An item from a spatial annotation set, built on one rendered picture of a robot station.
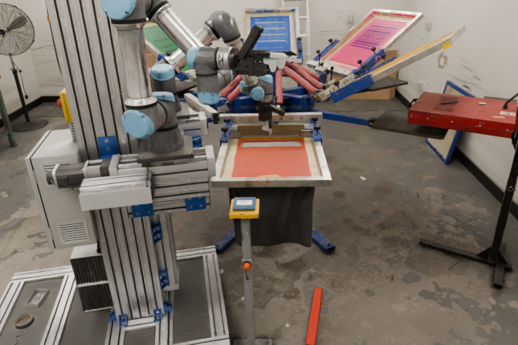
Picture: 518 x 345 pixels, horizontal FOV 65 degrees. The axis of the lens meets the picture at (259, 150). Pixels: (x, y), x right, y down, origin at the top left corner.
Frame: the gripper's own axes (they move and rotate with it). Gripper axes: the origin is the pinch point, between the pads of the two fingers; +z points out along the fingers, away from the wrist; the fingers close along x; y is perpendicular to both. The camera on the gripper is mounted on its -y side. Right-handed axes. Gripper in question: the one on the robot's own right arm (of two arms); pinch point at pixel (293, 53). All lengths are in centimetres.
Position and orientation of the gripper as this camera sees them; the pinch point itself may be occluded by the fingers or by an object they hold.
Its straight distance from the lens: 133.7
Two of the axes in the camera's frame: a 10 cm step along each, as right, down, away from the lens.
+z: 9.7, 0.8, -2.4
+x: -2.6, 2.7, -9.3
